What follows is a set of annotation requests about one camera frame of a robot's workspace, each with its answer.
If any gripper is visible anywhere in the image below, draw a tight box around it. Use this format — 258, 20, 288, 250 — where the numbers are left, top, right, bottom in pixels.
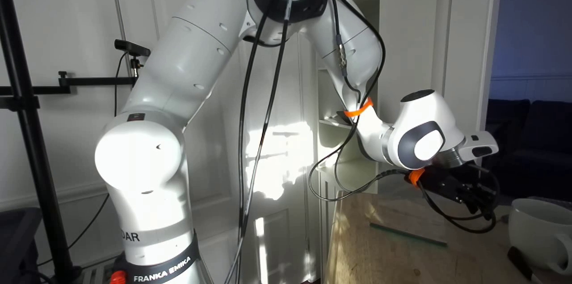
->
421, 166, 497, 221

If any white mug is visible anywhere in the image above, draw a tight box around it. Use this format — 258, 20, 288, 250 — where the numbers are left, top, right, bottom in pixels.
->
508, 198, 572, 276

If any black marker pen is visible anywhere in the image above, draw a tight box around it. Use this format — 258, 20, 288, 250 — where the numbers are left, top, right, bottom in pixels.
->
507, 246, 544, 284

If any green stick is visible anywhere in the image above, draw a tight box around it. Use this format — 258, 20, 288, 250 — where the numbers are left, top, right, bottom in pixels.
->
369, 222, 448, 247

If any dark blue sofa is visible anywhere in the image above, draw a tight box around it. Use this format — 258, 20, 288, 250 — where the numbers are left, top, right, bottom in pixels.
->
484, 98, 572, 201

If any white shelf unit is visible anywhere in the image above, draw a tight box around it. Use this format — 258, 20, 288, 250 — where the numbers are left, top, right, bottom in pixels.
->
313, 0, 443, 284

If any black cable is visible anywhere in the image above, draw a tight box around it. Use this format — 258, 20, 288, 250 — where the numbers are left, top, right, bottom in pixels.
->
38, 51, 130, 267

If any camera on mount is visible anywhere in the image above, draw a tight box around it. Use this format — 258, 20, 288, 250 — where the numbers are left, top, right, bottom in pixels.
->
0, 0, 151, 284

